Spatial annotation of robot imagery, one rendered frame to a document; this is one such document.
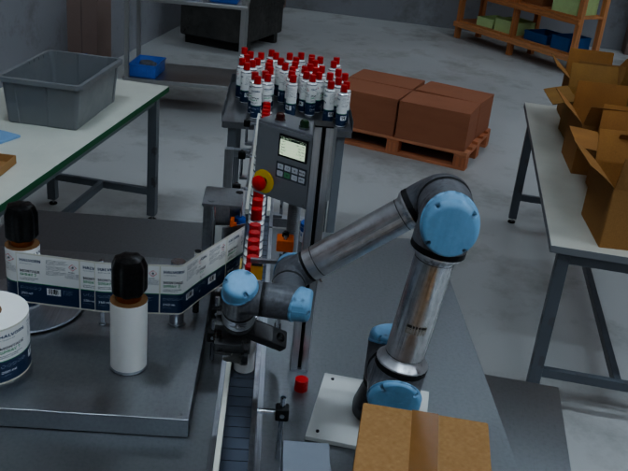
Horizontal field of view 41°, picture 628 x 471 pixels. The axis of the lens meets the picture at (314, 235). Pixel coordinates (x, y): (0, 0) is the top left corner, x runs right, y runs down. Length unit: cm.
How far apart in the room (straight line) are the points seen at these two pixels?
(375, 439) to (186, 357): 75
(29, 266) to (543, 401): 138
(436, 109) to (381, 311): 394
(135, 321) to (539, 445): 101
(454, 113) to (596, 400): 299
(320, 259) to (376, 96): 470
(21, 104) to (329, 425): 253
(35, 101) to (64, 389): 221
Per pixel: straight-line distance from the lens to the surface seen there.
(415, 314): 177
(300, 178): 200
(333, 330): 243
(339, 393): 215
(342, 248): 185
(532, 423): 221
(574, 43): 1027
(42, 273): 229
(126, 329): 204
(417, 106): 641
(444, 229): 166
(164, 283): 223
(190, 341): 224
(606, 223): 342
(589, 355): 429
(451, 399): 223
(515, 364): 406
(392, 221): 182
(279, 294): 178
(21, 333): 208
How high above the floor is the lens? 207
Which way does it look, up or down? 24 degrees down
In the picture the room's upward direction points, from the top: 6 degrees clockwise
